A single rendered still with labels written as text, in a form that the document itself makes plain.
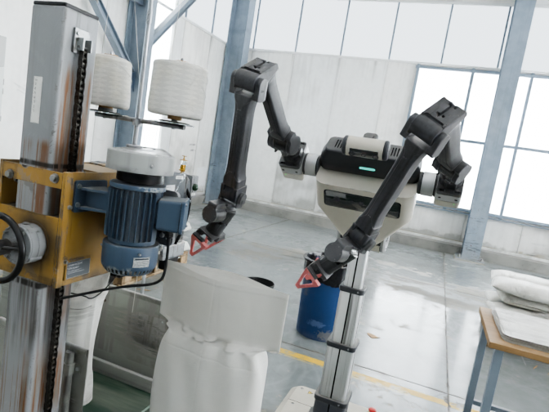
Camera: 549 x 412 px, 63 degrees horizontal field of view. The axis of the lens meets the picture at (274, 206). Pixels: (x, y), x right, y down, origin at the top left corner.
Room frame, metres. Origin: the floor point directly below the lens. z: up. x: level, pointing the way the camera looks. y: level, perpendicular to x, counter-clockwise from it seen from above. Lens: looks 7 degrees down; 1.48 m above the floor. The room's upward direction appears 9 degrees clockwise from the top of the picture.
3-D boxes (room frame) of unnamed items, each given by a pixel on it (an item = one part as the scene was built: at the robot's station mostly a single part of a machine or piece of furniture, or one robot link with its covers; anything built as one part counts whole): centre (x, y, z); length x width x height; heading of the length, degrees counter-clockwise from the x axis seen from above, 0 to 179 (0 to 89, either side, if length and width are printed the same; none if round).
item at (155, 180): (1.21, 0.38, 1.35); 0.12 x 0.12 x 0.04
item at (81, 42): (1.20, 0.56, 1.68); 0.05 x 0.03 x 0.06; 160
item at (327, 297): (3.67, -0.55, 0.32); 0.51 x 0.48 x 0.65; 160
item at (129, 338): (2.06, 0.85, 0.54); 1.05 x 0.02 x 0.41; 70
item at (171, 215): (1.22, 0.27, 1.25); 0.10 x 0.08 x 0.12; 5
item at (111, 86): (1.44, 0.58, 1.61); 0.15 x 0.14 x 0.17; 70
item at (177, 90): (1.35, 0.34, 1.61); 0.17 x 0.17 x 0.17
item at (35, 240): (1.14, 0.64, 1.14); 0.11 x 0.06 x 0.11; 70
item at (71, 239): (1.32, 0.60, 1.18); 0.34 x 0.25 x 0.31; 160
